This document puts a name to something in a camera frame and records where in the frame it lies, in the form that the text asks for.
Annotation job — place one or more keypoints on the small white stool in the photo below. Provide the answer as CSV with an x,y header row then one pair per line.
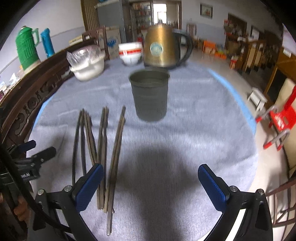
x,y
257,97

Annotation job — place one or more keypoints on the white pot with plastic bag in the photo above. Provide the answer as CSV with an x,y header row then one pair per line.
x,y
86,63

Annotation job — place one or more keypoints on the grey tablecloth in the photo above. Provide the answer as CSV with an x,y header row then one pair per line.
x,y
158,195

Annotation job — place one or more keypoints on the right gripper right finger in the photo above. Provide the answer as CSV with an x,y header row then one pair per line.
x,y
229,200

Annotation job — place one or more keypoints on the green thermos jug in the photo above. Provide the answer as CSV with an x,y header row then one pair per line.
x,y
26,41

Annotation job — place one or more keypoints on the gold electric kettle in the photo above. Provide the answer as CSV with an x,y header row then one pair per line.
x,y
162,47

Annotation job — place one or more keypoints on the dark chopstick three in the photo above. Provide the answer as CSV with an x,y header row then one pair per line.
x,y
104,156

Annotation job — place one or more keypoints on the dark grey utensil holder cup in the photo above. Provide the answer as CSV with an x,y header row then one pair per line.
x,y
150,93

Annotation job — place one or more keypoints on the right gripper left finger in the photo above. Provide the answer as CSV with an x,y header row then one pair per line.
x,y
71,201

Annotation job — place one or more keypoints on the dark chopstick seven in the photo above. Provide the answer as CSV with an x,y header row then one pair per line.
x,y
82,143

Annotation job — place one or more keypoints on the dark chopstick four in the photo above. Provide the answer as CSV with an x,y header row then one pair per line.
x,y
99,156

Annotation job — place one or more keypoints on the grey refrigerator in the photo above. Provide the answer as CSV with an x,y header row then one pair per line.
x,y
110,14

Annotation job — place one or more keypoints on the red plastic chair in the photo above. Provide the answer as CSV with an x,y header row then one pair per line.
x,y
283,121

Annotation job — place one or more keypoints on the red white stacked bowls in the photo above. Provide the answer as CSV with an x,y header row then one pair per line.
x,y
130,53

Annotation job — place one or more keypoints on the blue thermos bottle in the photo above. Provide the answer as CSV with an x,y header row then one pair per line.
x,y
47,43

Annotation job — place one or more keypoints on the dark chopstick six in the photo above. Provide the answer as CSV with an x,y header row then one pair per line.
x,y
75,147

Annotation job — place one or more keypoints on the dark chopstick two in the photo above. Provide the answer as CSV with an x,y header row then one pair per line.
x,y
107,193

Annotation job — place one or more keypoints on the dark chopstick eight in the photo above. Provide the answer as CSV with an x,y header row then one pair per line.
x,y
92,139

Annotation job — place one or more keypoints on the dark chopstick five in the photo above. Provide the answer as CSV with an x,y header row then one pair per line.
x,y
87,135

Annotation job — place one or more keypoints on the framed wall picture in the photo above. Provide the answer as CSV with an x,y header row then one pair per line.
x,y
206,10

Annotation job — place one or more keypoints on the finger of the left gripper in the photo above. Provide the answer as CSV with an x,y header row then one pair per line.
x,y
38,159
23,148

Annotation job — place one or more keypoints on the dark chopstick one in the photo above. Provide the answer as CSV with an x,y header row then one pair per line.
x,y
113,183

